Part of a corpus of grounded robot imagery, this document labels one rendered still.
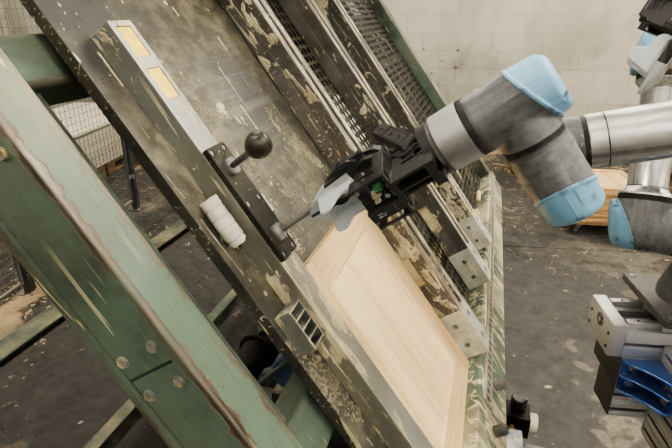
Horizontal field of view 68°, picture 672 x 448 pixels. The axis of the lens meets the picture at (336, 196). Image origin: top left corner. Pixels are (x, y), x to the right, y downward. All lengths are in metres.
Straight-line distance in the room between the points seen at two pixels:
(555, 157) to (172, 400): 0.50
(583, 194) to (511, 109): 0.13
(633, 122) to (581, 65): 5.89
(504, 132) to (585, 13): 6.00
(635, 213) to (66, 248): 1.16
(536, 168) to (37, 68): 0.64
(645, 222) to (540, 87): 0.79
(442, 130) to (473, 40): 5.71
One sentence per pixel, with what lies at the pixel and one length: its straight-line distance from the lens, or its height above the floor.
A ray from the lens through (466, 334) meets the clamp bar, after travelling 1.26.
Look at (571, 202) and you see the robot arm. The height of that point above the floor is 1.48.
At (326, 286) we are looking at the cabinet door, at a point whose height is 1.24.
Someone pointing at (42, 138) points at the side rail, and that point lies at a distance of 0.58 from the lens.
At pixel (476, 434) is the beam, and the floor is 0.91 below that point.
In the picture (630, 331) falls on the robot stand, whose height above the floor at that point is 0.98.
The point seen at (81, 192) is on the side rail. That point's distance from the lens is 0.57.
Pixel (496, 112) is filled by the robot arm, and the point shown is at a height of 1.58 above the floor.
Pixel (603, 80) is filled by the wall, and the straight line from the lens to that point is 6.74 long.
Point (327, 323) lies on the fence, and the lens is 0.78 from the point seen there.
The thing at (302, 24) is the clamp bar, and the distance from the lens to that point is 1.46.
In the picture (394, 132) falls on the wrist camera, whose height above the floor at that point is 1.53.
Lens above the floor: 1.69
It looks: 21 degrees down
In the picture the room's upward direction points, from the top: straight up
